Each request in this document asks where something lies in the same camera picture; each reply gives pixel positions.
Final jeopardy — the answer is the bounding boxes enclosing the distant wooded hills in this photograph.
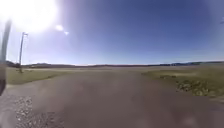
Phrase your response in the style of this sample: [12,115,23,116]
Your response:
[5,60,224,70]

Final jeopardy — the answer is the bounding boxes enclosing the grey asphalt road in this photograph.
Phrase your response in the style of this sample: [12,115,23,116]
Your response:
[0,68,224,128]

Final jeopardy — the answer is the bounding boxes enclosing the dry grass verge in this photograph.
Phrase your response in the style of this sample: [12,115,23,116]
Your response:
[5,67,86,86]

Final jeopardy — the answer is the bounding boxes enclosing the green grass field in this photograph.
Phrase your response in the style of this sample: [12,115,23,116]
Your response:
[141,64,224,102]

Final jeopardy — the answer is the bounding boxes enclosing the pale utility pole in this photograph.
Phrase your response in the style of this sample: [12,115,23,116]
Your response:
[17,31,29,74]

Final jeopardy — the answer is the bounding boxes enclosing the dark pole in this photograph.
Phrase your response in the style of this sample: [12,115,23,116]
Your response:
[0,18,13,96]

